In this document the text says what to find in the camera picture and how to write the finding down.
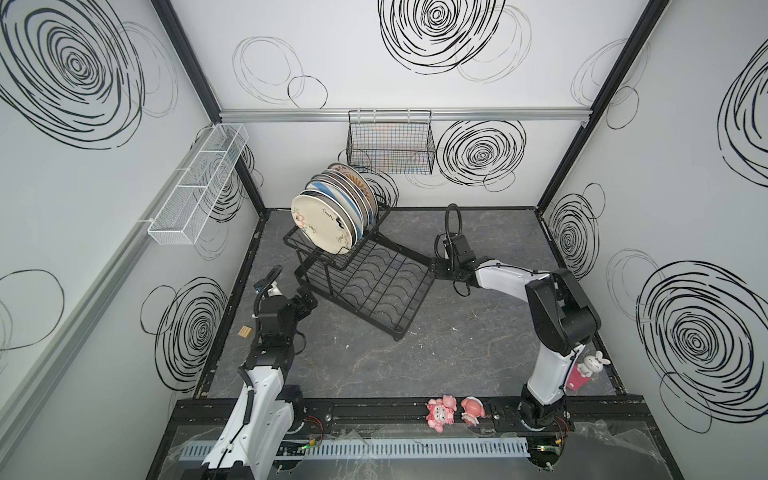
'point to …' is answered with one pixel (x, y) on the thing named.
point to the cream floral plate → (323, 225)
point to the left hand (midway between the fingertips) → (298, 290)
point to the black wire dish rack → (378, 280)
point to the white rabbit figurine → (592, 364)
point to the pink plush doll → (441, 412)
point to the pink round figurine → (473, 410)
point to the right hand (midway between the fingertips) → (438, 267)
